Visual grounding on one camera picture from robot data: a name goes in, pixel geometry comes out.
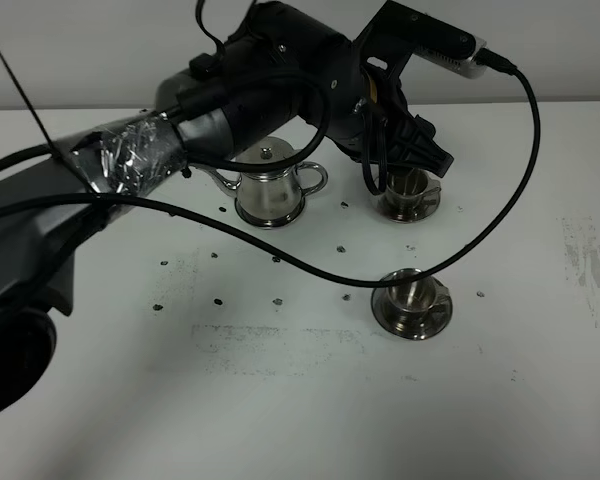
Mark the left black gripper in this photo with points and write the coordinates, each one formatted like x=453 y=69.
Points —
x=281 y=63

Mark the stainless steel teapot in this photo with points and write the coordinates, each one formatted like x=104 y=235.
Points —
x=269 y=195

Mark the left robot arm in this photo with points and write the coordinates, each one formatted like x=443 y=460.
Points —
x=48 y=208

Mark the teapot steel saucer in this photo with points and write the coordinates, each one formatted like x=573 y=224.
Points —
x=269 y=224

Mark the far steel teacup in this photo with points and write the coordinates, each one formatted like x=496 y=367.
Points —
x=412 y=188

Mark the steel teacup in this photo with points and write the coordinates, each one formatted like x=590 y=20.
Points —
x=412 y=188
x=414 y=297

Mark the far steel saucer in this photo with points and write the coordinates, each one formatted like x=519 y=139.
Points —
x=402 y=215

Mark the near steel teacup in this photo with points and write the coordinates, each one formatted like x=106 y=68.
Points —
x=414 y=297

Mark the near steel saucer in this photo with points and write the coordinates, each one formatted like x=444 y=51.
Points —
x=415 y=327

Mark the black zip tie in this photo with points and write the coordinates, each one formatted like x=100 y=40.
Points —
x=27 y=105

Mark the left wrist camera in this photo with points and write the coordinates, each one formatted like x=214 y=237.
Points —
x=397 y=32

